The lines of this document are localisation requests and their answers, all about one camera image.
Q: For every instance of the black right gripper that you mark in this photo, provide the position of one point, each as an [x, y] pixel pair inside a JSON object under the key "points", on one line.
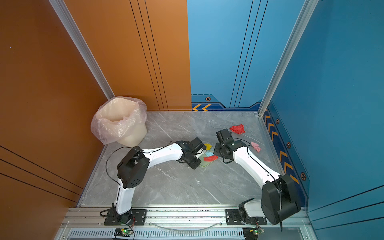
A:
{"points": [[216, 150]]}

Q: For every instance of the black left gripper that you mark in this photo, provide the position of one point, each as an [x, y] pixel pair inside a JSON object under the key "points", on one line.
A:
{"points": [[196, 165]]}

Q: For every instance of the green dustpan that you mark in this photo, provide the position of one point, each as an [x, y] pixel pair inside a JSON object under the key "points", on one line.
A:
{"points": [[203, 163]]}

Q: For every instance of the yellow paper ball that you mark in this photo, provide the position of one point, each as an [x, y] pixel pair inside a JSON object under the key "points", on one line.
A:
{"points": [[208, 146]]}

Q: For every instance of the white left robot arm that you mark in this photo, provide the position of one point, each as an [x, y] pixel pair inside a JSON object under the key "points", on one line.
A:
{"points": [[134, 166]]}

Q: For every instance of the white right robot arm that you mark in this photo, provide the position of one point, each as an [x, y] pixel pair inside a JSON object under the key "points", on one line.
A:
{"points": [[280, 197]]}

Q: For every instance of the large red crumpled paper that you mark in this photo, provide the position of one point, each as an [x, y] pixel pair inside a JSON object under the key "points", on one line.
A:
{"points": [[238, 129]]}

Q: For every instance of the small pink crumpled paper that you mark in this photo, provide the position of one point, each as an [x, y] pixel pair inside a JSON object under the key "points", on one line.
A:
{"points": [[256, 147]]}

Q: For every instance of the cream trash bin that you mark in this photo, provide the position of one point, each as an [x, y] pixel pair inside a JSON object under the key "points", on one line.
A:
{"points": [[129, 126]]}

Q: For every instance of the clear plastic bin liner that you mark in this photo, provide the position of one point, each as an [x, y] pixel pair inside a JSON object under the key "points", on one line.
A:
{"points": [[117, 120]]}

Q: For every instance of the right controller board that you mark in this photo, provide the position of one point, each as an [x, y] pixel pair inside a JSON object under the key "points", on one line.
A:
{"points": [[252, 234]]}

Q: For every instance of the controller board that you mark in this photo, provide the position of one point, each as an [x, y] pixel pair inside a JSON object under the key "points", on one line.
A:
{"points": [[252, 234], [124, 234]]}

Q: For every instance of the left controller board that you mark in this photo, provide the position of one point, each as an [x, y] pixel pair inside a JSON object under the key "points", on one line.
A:
{"points": [[124, 234]]}

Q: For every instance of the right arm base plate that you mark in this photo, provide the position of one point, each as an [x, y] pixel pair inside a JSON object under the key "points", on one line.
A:
{"points": [[240, 217]]}

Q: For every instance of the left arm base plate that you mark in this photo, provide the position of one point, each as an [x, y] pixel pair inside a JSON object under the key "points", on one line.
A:
{"points": [[134, 217]]}

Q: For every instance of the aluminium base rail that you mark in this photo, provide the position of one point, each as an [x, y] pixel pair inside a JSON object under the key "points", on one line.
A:
{"points": [[179, 223]]}

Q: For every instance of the aluminium corner post right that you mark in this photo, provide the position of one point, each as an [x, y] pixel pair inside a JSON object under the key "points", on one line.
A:
{"points": [[295, 36]]}

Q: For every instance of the aluminium corner post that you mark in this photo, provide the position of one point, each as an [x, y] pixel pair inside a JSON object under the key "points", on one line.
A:
{"points": [[295, 36], [75, 34]]}

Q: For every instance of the aluminium corner post left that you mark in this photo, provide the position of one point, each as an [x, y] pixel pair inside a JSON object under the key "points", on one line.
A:
{"points": [[75, 34]]}

